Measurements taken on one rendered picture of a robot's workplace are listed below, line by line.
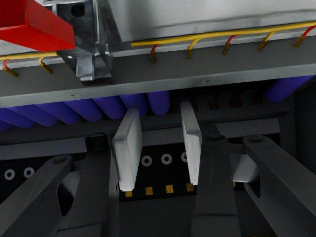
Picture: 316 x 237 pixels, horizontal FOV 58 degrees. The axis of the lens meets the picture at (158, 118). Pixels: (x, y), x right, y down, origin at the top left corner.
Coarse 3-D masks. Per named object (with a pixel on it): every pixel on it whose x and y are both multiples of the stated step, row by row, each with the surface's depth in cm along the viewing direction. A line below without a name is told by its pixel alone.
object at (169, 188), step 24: (168, 144) 30; (0, 168) 30; (24, 168) 30; (144, 168) 29; (168, 168) 29; (0, 192) 29; (120, 192) 29; (144, 192) 28; (168, 192) 28; (192, 192) 28
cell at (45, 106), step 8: (40, 104) 20; (48, 104) 20; (56, 104) 21; (64, 104) 22; (48, 112) 22; (56, 112) 22; (64, 112) 23; (72, 112) 24; (64, 120) 24; (72, 120) 25
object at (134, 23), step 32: (128, 0) 13; (160, 0) 13; (192, 0) 13; (224, 0) 14; (256, 0) 14; (288, 0) 14; (128, 32) 16; (160, 32) 16; (192, 32) 16; (224, 128) 29; (256, 128) 29; (0, 160) 30
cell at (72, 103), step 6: (66, 102) 20; (72, 102) 20; (78, 102) 20; (84, 102) 21; (90, 102) 22; (72, 108) 21; (78, 108) 21; (84, 108) 22; (90, 108) 22; (96, 108) 24; (84, 114) 23; (90, 114) 23; (96, 114) 24; (102, 114) 26; (90, 120) 25; (96, 120) 25
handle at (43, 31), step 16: (0, 0) 6; (16, 0) 6; (32, 0) 7; (0, 16) 6; (16, 16) 6; (32, 16) 7; (48, 16) 8; (0, 32) 6; (16, 32) 7; (32, 32) 7; (48, 32) 7; (64, 32) 9; (32, 48) 9; (48, 48) 9; (64, 48) 10; (80, 48) 11; (80, 64) 13
